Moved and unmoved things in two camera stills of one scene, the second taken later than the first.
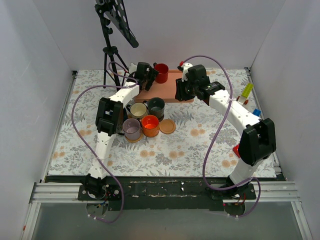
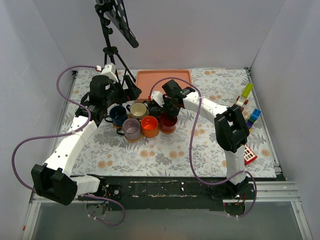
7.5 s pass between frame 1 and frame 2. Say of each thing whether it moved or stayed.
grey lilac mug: stayed
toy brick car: stayed
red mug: moved
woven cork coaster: stayed
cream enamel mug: stayed
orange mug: stayed
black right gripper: moved
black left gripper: moved
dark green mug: stayed
